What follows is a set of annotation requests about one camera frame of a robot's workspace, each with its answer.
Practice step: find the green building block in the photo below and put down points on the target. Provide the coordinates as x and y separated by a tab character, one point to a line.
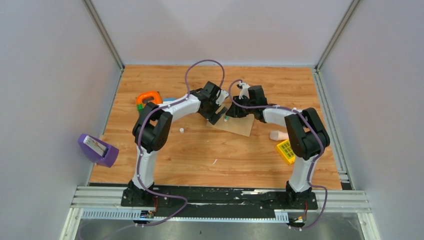
139	107

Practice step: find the orange curved toy track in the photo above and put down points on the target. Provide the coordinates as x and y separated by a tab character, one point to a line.
147	97

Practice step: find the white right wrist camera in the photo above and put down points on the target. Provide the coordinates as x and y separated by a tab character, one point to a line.
244	89

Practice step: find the purple box with card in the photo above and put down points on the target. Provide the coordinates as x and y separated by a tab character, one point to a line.
98	151

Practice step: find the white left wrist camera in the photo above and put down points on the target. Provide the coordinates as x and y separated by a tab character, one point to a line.
221	96

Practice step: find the tan paper envelope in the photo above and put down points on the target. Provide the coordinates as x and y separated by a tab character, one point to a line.
240	126

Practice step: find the yellow building block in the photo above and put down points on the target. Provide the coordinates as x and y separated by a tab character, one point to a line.
285	150

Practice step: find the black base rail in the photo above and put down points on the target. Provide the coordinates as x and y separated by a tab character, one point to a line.
216	202

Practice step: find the white slotted cable duct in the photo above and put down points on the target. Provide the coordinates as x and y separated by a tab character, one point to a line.
137	215

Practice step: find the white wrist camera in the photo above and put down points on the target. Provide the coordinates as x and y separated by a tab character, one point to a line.
221	96
244	89

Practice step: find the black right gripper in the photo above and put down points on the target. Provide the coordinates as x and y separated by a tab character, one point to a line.
235	112

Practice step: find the pink toy microphone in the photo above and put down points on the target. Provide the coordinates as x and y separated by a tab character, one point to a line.
277	135

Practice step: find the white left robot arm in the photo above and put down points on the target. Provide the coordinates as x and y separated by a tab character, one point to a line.
152	129

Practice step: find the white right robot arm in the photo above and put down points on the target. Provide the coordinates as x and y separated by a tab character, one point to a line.
307	135

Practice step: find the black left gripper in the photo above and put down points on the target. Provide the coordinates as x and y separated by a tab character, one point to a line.
212	117

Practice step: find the white and blue building block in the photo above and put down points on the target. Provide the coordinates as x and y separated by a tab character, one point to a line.
165	100

